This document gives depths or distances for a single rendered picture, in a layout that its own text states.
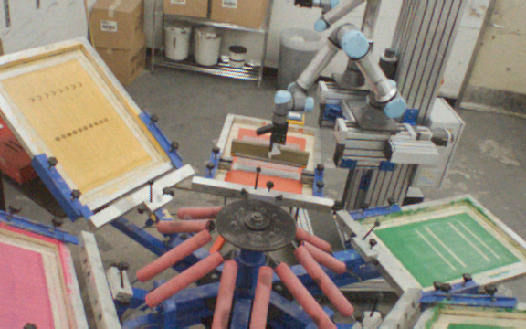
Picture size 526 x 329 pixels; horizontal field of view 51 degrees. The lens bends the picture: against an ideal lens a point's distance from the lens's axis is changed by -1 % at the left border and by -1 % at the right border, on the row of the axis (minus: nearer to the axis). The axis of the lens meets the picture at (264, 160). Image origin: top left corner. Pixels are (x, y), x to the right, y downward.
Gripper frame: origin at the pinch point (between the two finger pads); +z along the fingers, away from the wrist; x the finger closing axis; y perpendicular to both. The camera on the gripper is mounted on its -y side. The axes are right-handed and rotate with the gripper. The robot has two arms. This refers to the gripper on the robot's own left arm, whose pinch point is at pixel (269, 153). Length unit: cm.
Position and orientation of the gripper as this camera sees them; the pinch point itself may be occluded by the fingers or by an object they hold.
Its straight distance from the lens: 288.9
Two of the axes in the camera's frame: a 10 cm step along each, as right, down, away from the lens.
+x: 0.9, -5.1, 8.5
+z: -1.3, 8.4, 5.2
